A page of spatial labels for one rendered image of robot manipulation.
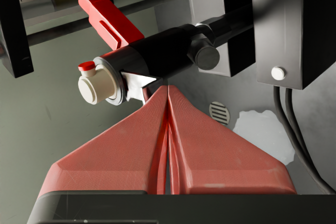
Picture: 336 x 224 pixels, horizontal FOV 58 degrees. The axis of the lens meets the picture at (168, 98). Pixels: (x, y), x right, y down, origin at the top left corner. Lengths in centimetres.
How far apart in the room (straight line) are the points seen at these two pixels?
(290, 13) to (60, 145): 38
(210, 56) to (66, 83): 33
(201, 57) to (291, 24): 8
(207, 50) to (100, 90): 6
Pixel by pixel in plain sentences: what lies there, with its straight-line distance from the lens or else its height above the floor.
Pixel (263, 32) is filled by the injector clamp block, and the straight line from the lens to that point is 24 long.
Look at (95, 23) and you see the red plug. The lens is 20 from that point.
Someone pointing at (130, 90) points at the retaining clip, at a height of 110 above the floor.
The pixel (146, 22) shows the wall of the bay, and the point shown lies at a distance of 54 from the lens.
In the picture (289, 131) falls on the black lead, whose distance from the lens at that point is 24.
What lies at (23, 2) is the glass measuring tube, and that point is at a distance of 43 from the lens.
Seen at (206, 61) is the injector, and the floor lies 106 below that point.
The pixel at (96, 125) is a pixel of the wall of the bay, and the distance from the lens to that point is 51.
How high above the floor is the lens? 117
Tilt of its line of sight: 35 degrees down
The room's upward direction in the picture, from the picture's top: 120 degrees counter-clockwise
